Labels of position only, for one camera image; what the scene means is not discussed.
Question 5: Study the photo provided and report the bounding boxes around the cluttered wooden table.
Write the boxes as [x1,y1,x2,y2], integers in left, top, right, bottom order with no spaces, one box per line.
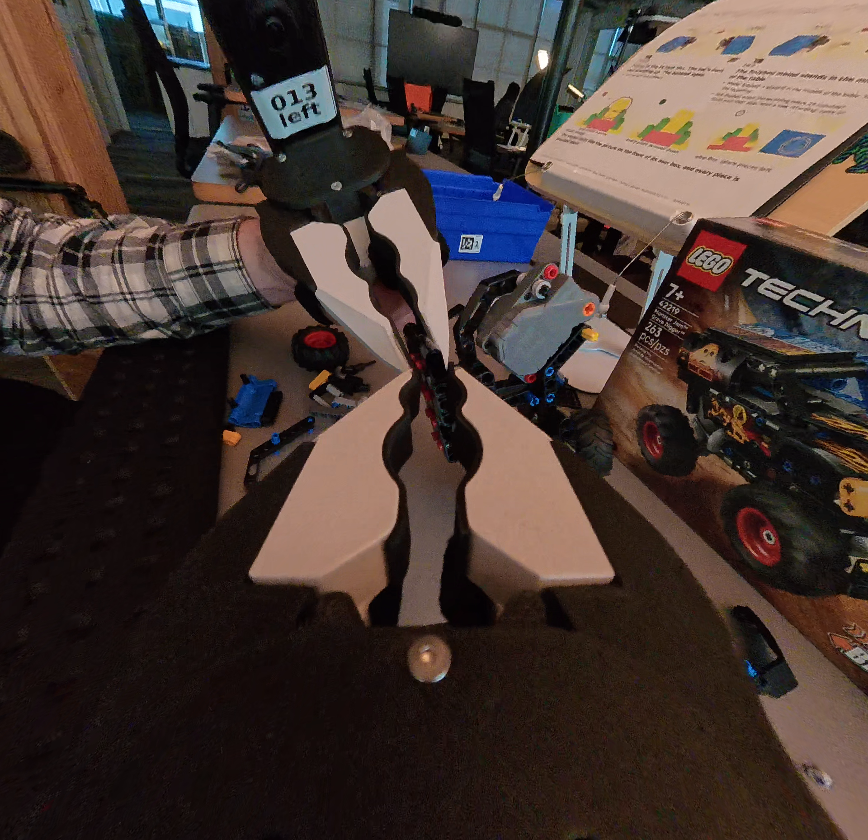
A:
[191,101,469,207]

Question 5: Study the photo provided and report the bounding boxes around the toy truck set box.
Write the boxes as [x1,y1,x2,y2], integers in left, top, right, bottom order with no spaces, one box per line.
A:
[597,216,868,697]

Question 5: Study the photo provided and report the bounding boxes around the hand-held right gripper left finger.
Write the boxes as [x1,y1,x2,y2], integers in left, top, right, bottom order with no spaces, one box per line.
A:
[250,368,416,610]

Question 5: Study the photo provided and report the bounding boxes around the blue storage bin with tag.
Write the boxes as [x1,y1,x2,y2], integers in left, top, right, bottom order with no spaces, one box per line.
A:
[422,169,557,266]

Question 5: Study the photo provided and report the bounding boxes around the black wheel with red hub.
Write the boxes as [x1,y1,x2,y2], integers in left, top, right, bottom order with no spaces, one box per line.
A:
[290,323,351,374]

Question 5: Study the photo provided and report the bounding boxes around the toy truck chassis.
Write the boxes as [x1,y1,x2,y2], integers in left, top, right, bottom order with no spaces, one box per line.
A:
[449,262,606,442]

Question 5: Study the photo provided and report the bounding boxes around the grey desk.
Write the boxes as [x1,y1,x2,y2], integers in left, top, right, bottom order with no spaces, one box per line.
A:
[217,243,868,840]

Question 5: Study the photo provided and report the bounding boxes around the white plastic bag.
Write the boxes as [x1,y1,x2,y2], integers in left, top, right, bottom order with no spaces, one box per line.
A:
[353,104,396,147]

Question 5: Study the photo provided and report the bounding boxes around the black metal pole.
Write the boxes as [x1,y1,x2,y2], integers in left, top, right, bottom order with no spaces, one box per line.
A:
[534,0,592,171]

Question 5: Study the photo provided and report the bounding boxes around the person's left hand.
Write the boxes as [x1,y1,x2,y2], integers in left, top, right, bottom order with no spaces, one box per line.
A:
[237,217,302,307]

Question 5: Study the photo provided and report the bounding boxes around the black angled beam blue pins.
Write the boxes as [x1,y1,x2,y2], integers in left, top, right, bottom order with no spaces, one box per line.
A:
[243,418,317,493]

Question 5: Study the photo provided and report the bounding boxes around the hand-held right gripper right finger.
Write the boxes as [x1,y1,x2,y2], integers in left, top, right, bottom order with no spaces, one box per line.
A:
[453,368,617,610]

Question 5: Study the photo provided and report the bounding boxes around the blue body panel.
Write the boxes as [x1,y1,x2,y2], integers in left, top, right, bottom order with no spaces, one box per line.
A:
[226,372,284,430]

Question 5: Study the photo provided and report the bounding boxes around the black pin with shaft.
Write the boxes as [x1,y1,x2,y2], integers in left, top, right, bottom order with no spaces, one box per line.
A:
[331,359,377,395]

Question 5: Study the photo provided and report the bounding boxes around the black office chair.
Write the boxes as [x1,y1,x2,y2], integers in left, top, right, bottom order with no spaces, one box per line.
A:
[460,78,500,174]

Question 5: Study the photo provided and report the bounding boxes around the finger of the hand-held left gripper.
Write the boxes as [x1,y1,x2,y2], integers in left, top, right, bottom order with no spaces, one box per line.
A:
[290,220,409,374]
[368,189,454,366]

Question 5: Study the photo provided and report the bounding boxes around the black plate with red studs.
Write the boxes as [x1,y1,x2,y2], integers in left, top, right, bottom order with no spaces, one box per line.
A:
[402,320,467,466]

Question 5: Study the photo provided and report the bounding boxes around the black arch piece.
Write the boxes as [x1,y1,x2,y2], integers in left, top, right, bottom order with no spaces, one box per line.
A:
[727,604,800,700]

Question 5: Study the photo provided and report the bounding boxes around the printed instruction sheet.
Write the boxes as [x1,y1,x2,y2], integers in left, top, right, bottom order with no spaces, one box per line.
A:
[532,0,868,220]

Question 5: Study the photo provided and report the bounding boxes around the white document stand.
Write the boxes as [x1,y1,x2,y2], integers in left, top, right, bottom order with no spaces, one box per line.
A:
[525,0,868,393]

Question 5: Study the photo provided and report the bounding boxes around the dark monitor screen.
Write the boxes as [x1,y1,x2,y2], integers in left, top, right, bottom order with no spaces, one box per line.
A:
[385,8,481,93]

